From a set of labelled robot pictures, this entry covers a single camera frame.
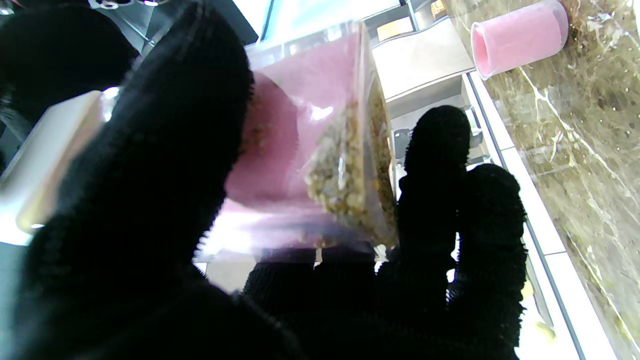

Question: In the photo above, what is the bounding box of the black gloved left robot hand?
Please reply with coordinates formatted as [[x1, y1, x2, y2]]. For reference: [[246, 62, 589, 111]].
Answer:
[[15, 0, 528, 360]]

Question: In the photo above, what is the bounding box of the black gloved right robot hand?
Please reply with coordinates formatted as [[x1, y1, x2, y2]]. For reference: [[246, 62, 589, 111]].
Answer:
[[0, 4, 140, 166]]

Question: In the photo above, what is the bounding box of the pink jar with white lid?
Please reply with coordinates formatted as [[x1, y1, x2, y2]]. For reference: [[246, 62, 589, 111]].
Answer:
[[0, 90, 121, 246]]

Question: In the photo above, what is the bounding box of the pink container with white lid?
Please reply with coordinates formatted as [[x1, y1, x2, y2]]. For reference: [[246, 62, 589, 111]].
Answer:
[[192, 20, 401, 263]]

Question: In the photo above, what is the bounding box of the pink measuring cup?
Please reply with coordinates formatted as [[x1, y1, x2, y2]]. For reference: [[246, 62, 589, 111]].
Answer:
[[470, 0, 570, 81]]

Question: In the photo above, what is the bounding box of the open shelf unit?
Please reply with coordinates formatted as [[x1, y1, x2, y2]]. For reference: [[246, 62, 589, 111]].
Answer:
[[360, 0, 451, 43]]

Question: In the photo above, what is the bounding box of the yellow lemon piece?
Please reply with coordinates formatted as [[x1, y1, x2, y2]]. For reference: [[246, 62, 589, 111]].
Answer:
[[534, 321, 557, 343]]

